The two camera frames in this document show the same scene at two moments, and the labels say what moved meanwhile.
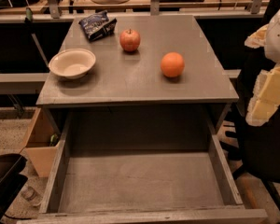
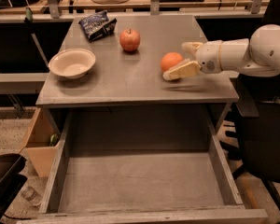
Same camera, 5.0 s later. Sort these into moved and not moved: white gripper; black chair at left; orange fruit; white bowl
Moved: white gripper
Not moved: orange fruit; white bowl; black chair at left
